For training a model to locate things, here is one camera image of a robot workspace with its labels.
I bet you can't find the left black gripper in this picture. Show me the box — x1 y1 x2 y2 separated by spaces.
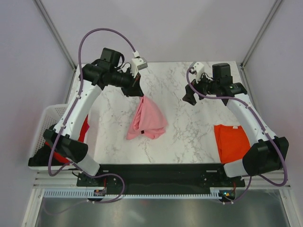
110 68 143 98

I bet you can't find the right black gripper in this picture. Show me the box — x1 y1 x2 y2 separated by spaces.
183 70 219 105

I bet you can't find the pink polo shirt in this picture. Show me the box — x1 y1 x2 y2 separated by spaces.
126 96 168 140

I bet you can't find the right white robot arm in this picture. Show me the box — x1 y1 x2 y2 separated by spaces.
183 62 289 186

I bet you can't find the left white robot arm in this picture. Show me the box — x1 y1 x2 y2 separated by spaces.
43 48 148 186

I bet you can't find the red t shirt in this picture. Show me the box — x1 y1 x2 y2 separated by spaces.
53 116 89 164

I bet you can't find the folded orange t shirt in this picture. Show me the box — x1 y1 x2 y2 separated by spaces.
214 124 250 164

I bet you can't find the white plastic laundry basket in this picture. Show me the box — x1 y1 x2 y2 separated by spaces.
28 104 68 171

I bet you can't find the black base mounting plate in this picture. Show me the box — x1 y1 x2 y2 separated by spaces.
77 164 245 196

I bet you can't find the black t shirt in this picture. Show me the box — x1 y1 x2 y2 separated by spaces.
28 144 60 167

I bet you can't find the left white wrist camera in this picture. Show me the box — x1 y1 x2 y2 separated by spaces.
130 57 148 77

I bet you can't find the left aluminium frame post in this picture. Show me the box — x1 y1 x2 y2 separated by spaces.
33 0 77 72

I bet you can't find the aluminium frame post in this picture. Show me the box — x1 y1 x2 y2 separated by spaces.
33 0 77 72
239 0 284 70

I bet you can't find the white slotted cable duct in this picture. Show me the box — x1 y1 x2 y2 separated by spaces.
43 185 221 199

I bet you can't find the right aluminium frame post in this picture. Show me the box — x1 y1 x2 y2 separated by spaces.
239 0 284 70

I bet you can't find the aluminium rail profile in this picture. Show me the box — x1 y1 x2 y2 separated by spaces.
32 170 292 189

